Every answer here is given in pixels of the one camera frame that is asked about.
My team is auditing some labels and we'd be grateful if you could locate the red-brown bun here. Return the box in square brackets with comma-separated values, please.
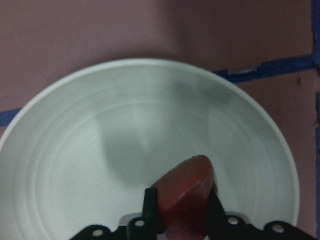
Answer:
[151, 155, 217, 240]

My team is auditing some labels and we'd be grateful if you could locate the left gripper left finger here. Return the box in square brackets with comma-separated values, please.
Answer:
[142, 188, 159, 220]

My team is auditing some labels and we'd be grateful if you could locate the green plate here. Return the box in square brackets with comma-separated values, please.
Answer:
[0, 59, 300, 240]

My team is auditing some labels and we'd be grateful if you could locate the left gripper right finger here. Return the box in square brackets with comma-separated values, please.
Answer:
[207, 188, 226, 220]

